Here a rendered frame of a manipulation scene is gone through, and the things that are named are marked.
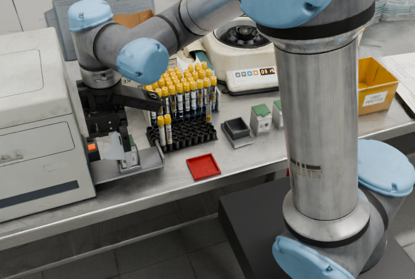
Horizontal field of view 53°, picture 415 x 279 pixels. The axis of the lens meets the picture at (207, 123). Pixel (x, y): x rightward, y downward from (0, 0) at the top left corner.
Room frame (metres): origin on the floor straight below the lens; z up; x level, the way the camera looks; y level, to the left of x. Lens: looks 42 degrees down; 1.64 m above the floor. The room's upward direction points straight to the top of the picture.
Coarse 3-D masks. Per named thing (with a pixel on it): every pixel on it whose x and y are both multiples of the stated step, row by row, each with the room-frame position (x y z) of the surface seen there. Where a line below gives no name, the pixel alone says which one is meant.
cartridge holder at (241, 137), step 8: (232, 120) 0.83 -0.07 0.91; (240, 120) 0.83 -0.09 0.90; (224, 128) 0.82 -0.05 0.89; (232, 128) 0.82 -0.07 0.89; (240, 128) 0.82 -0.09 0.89; (248, 128) 0.79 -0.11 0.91; (232, 136) 0.77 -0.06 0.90; (240, 136) 0.78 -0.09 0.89; (248, 136) 0.79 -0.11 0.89; (232, 144) 0.77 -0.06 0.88; (240, 144) 0.76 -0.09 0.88
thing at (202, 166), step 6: (198, 156) 0.72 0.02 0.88; (204, 156) 0.72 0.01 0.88; (210, 156) 0.73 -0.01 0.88; (192, 162) 0.71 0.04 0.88; (198, 162) 0.71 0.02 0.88; (204, 162) 0.71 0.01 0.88; (210, 162) 0.71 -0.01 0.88; (216, 162) 0.70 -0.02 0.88; (192, 168) 0.69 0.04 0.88; (198, 168) 0.69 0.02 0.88; (204, 168) 0.69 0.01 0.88; (210, 168) 0.69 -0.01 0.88; (216, 168) 0.69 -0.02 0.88; (192, 174) 0.66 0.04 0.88; (198, 174) 0.67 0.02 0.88; (204, 174) 0.67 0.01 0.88; (210, 174) 0.66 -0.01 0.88; (216, 174) 0.67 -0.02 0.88
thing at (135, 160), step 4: (132, 148) 0.66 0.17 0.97; (132, 152) 0.65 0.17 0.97; (136, 152) 0.66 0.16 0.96; (132, 156) 0.65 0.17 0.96; (136, 156) 0.65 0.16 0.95; (120, 160) 0.64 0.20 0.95; (124, 160) 0.64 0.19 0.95; (136, 160) 0.65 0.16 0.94; (120, 164) 0.65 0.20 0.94; (124, 164) 0.64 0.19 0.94; (132, 164) 0.65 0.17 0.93; (136, 164) 0.65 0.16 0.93; (124, 168) 0.64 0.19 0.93
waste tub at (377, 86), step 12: (360, 60) 1.02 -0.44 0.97; (372, 60) 1.03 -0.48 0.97; (360, 72) 1.03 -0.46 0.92; (372, 72) 1.01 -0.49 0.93; (384, 72) 0.97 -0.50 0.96; (360, 84) 1.02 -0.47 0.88; (372, 84) 1.00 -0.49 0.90; (384, 84) 0.90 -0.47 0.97; (396, 84) 0.91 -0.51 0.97; (360, 96) 0.88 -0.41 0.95; (372, 96) 0.89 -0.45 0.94; (384, 96) 0.90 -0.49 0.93; (360, 108) 0.88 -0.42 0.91; (372, 108) 0.90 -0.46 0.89; (384, 108) 0.91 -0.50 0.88
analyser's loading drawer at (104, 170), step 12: (156, 144) 0.72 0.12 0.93; (144, 156) 0.69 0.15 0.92; (156, 156) 0.69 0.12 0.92; (96, 168) 0.65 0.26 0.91; (108, 168) 0.65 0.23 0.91; (120, 168) 0.64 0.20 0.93; (132, 168) 0.64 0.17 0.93; (144, 168) 0.65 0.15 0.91; (156, 168) 0.66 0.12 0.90; (96, 180) 0.62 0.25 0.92; (108, 180) 0.62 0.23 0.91
